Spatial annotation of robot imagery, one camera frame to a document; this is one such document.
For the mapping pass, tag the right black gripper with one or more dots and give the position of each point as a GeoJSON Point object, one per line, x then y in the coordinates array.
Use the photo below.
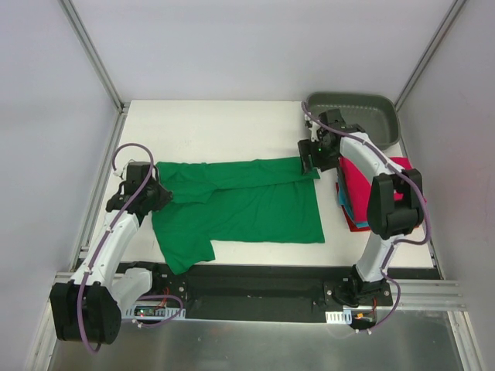
{"type": "Point", "coordinates": [306, 157]}

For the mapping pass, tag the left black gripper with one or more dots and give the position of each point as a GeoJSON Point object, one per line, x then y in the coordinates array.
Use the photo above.
{"type": "Point", "coordinates": [161, 195]}

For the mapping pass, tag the green t-shirt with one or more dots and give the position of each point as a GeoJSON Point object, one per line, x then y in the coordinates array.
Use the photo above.
{"type": "Point", "coordinates": [263, 200]}

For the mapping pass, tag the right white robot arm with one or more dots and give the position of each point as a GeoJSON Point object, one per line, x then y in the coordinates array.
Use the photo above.
{"type": "Point", "coordinates": [396, 205]}

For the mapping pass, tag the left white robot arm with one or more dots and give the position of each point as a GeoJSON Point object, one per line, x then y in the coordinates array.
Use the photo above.
{"type": "Point", "coordinates": [90, 306]}

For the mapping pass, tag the pink folded t-shirt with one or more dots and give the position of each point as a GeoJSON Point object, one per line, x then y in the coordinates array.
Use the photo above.
{"type": "Point", "coordinates": [356, 188]}

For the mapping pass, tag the blue folded t-shirt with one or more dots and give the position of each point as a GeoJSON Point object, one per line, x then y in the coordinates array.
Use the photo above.
{"type": "Point", "coordinates": [349, 208]}

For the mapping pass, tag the grey plastic bin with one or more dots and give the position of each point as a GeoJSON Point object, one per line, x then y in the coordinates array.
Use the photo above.
{"type": "Point", "coordinates": [374, 113]}

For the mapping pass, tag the left aluminium table rail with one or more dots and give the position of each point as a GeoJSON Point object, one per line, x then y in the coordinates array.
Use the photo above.
{"type": "Point", "coordinates": [97, 193]}

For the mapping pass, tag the left aluminium frame post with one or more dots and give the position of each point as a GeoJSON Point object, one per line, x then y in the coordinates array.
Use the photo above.
{"type": "Point", "coordinates": [83, 37]}

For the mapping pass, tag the aluminium frame post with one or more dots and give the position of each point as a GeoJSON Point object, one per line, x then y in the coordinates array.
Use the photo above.
{"type": "Point", "coordinates": [454, 10]}
{"type": "Point", "coordinates": [83, 37]}

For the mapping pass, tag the left white cable duct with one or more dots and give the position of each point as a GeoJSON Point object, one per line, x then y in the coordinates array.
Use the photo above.
{"type": "Point", "coordinates": [153, 313]}

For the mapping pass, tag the white cable duct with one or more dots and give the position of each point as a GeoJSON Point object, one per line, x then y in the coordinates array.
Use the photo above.
{"type": "Point", "coordinates": [153, 313]}
{"type": "Point", "coordinates": [343, 317]}

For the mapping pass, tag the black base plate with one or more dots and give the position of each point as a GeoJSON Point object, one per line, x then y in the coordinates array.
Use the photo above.
{"type": "Point", "coordinates": [248, 293]}

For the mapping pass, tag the right white cable duct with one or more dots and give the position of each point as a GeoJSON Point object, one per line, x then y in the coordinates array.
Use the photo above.
{"type": "Point", "coordinates": [343, 317]}

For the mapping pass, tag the front aluminium rail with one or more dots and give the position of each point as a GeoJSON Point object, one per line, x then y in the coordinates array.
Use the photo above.
{"type": "Point", "coordinates": [423, 295]}

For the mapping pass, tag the right aluminium frame post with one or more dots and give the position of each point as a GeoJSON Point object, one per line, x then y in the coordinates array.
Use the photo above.
{"type": "Point", "coordinates": [454, 10]}

